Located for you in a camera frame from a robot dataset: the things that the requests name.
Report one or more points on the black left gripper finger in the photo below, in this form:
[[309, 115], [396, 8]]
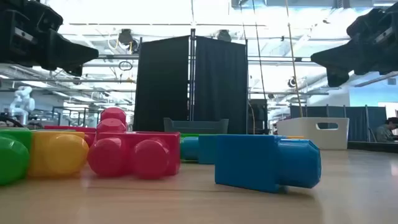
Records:
[[74, 70], [68, 54]]

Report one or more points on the black perforated computer case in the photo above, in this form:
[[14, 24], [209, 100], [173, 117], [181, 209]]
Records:
[[258, 115]]

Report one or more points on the yellow one-stud building block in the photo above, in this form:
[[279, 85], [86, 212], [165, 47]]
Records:
[[62, 154], [295, 137]]

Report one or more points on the green two-stud building block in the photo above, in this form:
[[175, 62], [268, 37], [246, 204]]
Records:
[[12, 161]]

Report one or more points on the black metal background rack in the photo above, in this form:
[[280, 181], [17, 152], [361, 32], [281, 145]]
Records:
[[76, 108]]

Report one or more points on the blue four-stud building block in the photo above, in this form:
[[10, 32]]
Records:
[[206, 149]]

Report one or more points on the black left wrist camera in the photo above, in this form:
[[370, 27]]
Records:
[[45, 15]]

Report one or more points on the dark teal plastic bin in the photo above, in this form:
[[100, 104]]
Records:
[[196, 127]]

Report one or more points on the blue one-stud building block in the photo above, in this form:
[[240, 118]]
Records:
[[245, 161]]

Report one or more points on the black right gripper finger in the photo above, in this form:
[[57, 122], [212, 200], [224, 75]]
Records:
[[342, 57], [337, 77]]

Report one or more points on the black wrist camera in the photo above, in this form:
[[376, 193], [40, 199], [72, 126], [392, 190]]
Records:
[[365, 25], [45, 15]]

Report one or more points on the person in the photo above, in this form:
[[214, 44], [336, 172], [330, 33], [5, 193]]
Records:
[[385, 132]]

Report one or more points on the black fabric partition panel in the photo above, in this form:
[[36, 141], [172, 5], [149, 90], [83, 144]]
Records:
[[161, 84], [220, 84]]

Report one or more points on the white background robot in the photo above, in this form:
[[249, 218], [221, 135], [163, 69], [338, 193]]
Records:
[[23, 99]]

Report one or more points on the red two-stud building block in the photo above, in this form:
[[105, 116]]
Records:
[[112, 123], [149, 158]]

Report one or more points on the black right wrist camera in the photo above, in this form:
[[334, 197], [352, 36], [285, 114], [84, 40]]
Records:
[[365, 25]]

